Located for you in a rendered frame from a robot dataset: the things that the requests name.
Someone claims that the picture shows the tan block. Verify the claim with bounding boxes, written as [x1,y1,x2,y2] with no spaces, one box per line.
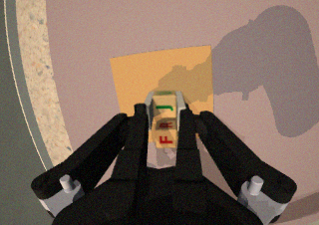
[153,91,176,118]
[155,120,177,148]

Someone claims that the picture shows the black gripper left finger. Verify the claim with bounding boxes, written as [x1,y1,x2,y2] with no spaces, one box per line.
[31,92,154,225]

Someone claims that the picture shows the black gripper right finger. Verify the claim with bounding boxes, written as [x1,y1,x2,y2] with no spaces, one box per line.
[171,91,297,225]

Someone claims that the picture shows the tan square mat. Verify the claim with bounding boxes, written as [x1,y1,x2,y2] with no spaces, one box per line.
[110,46,213,116]

